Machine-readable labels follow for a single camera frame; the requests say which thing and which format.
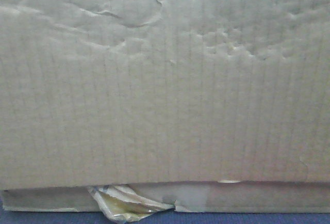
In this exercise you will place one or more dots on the brown cardboard box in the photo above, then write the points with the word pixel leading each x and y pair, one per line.
pixel 209 105

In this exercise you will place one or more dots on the dark blue-grey table mat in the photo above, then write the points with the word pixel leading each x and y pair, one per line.
pixel 169 216

